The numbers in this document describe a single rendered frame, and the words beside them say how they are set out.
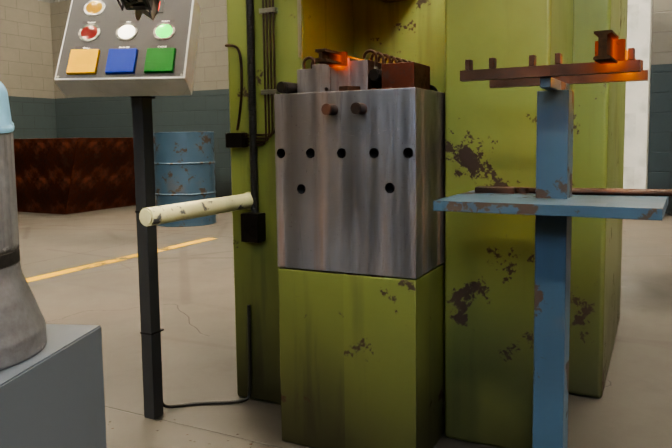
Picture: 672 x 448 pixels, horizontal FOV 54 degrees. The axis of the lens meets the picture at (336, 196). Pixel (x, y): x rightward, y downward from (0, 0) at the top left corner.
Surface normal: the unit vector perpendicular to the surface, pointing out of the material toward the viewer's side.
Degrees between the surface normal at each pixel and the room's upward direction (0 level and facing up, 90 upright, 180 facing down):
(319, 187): 90
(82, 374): 90
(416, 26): 90
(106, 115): 90
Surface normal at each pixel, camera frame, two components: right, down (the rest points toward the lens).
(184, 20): -0.03, -0.42
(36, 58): 0.89, 0.03
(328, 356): -0.44, 0.08
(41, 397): 0.99, 0.00
